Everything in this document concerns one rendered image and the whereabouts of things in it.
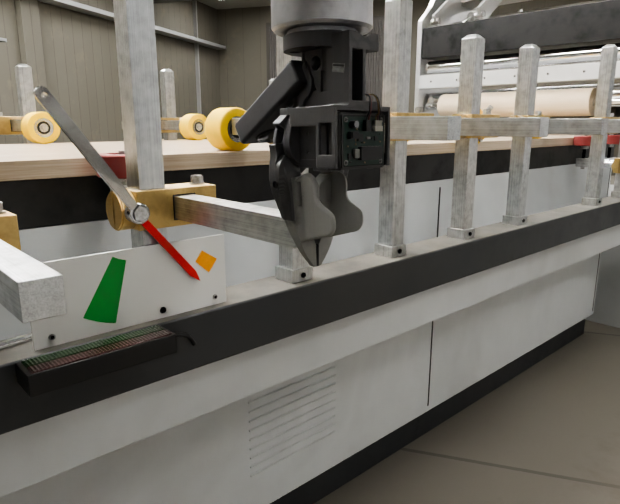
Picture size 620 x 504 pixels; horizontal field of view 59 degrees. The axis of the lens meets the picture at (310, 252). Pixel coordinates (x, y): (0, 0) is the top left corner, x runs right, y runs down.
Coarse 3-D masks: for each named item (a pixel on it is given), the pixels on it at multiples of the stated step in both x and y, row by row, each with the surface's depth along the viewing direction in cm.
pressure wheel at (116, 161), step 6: (120, 150) 82; (102, 156) 79; (108, 156) 79; (114, 156) 79; (120, 156) 79; (108, 162) 79; (114, 162) 79; (120, 162) 79; (114, 168) 79; (120, 168) 79; (120, 174) 79; (120, 180) 82; (126, 180) 82
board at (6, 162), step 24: (0, 144) 135; (24, 144) 135; (48, 144) 135; (72, 144) 135; (96, 144) 135; (120, 144) 135; (168, 144) 135; (192, 144) 135; (264, 144) 135; (408, 144) 135; (432, 144) 142; (480, 144) 158; (504, 144) 167; (552, 144) 189; (0, 168) 75; (24, 168) 77; (48, 168) 79; (72, 168) 82; (168, 168) 92; (192, 168) 95
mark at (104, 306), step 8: (112, 264) 66; (120, 264) 67; (112, 272) 66; (120, 272) 67; (104, 280) 66; (112, 280) 66; (120, 280) 67; (104, 288) 66; (112, 288) 66; (120, 288) 67; (96, 296) 65; (104, 296) 66; (112, 296) 67; (96, 304) 65; (104, 304) 66; (112, 304) 67; (88, 312) 65; (96, 312) 66; (104, 312) 66; (112, 312) 67; (96, 320) 66; (104, 320) 66; (112, 320) 67
